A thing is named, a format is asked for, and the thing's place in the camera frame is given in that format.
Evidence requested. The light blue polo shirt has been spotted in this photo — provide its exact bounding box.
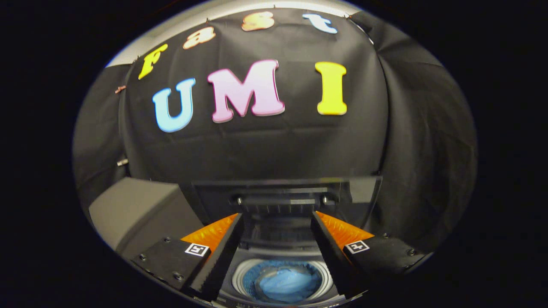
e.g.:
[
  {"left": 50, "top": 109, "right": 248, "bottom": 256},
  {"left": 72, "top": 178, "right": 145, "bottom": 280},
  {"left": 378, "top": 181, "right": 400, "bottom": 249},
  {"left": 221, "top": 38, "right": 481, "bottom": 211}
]
[{"left": 253, "top": 266, "right": 322, "bottom": 302}]

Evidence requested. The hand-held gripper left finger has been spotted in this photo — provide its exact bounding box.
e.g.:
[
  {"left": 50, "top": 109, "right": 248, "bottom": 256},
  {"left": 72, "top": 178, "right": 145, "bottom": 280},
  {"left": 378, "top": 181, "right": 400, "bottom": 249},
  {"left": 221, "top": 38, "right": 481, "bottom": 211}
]
[{"left": 131, "top": 213, "right": 244, "bottom": 301}]

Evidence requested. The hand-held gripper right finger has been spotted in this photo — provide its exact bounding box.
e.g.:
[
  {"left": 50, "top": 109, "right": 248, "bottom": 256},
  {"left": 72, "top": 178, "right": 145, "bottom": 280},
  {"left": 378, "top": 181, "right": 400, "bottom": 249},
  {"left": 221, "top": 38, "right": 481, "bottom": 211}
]
[{"left": 310, "top": 211, "right": 431, "bottom": 299}]

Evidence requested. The grey washing machine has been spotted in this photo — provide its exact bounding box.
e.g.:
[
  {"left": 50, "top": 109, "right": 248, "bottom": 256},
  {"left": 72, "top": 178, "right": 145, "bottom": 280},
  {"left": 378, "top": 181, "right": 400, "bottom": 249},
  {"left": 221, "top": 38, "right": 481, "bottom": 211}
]
[{"left": 214, "top": 246, "right": 347, "bottom": 308}]

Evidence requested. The black backdrop cloth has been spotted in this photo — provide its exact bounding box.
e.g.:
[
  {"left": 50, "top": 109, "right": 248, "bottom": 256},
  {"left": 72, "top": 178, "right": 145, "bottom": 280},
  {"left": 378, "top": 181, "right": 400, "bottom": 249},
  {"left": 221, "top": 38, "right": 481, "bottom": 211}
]
[{"left": 72, "top": 9, "right": 479, "bottom": 253}]

